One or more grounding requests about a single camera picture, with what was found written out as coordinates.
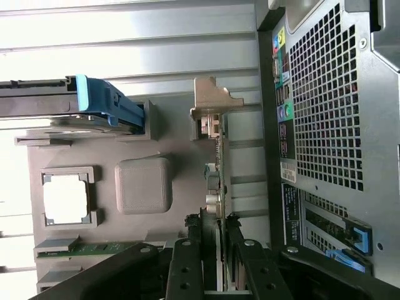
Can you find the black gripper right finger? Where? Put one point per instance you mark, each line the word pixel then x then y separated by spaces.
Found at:
pixel 259 272

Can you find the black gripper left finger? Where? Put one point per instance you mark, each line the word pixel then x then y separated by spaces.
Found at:
pixel 184 272

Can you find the light blue slot latch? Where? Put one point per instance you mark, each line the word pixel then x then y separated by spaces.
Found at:
pixel 343 259

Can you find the green RAM stick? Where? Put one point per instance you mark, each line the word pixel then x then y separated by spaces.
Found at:
pixel 93 250

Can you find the blue slot clip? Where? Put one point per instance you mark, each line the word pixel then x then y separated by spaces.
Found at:
pixel 364 239

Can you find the grey parts rack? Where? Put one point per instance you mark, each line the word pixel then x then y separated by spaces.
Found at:
pixel 140 150

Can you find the silver CPU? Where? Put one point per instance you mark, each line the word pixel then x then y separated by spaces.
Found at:
pixel 64 203

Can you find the open grey PC case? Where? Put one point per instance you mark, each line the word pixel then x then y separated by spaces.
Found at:
pixel 328 125

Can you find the blue disk caddy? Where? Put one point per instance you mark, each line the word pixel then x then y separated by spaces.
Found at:
pixel 93 93

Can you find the silver hard disk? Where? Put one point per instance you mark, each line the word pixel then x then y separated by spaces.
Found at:
pixel 37 106

